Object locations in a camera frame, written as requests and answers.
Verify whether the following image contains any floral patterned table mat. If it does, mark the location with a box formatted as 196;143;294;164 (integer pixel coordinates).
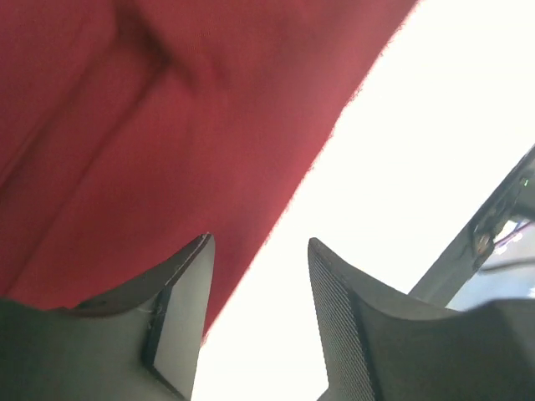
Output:
193;1;534;400

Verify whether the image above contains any dark red t-shirt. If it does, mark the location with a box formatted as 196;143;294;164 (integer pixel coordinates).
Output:
1;1;414;324

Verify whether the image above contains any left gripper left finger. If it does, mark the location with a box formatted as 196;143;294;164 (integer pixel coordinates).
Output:
1;234;215;400

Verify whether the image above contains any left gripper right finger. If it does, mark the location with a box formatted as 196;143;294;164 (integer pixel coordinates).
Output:
308;238;534;401

